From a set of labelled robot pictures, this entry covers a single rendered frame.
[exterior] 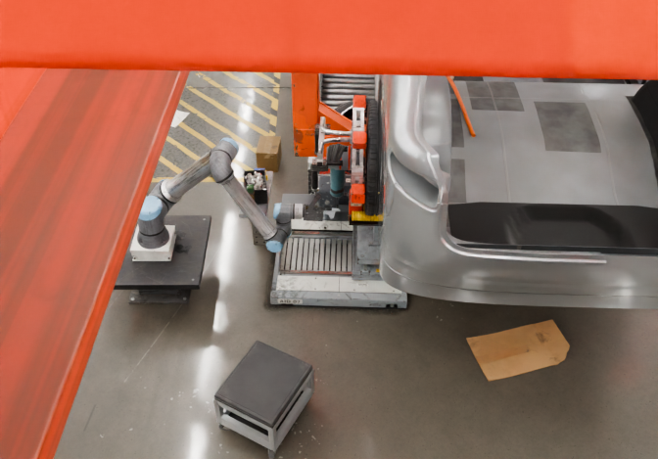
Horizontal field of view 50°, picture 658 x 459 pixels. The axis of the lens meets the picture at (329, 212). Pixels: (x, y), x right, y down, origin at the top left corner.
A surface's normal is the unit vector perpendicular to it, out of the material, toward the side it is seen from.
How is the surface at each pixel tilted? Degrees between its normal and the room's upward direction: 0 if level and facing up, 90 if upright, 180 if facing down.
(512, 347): 1
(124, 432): 0
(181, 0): 90
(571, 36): 90
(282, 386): 0
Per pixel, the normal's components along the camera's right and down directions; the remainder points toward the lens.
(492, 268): -0.12, 0.74
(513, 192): -0.01, -0.49
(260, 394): 0.00, -0.75
